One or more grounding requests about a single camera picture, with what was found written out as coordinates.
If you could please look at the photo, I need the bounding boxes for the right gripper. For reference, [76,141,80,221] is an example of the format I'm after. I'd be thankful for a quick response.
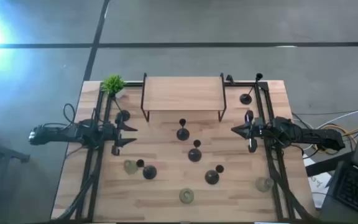
[231,109,269,154]

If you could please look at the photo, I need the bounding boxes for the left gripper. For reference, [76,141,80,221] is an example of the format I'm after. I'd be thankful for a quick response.
[104,119,139,156]

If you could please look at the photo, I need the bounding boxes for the tall black candlestick holder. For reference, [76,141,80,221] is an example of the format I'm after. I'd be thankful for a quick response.
[109,92,131,123]
[135,159,158,180]
[204,164,225,185]
[239,72,264,106]

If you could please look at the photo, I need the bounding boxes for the clear ribbed glass candle holder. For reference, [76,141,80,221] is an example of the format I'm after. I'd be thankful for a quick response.
[255,176,274,193]
[123,159,139,175]
[178,187,195,205]

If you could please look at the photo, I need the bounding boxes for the medium black candlestick holder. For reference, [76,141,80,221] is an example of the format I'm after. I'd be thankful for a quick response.
[187,139,203,163]

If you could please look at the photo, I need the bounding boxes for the short black candlestick holder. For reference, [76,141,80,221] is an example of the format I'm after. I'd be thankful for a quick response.
[176,118,191,141]

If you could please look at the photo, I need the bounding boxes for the black aluminium crossbar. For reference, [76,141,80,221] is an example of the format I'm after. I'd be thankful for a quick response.
[123,81,270,88]

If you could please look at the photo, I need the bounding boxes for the artificial plant in white pot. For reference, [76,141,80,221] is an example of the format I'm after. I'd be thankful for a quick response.
[100,73,127,100]

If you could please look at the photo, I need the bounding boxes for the white paper sheet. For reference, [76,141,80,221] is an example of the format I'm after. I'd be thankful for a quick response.
[303,154,332,209]

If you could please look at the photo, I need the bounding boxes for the dark grey side desk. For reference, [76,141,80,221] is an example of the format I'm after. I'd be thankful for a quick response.
[305,151,358,224]

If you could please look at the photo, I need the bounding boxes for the black laptop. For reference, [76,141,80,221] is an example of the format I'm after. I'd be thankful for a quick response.
[334,90,358,220]

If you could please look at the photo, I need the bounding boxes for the black aluminium frame rails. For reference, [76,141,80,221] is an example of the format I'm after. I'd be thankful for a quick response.
[253,80,315,222]
[53,83,114,222]

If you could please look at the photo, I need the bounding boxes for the wooden shelf riser black frame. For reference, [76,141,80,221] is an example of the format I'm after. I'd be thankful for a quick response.
[140,72,228,123]

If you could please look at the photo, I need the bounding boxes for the white cable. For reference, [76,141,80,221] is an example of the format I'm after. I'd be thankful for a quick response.
[300,107,358,152]

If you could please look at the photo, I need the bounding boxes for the yellow cable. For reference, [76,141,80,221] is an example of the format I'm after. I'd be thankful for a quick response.
[317,124,358,154]

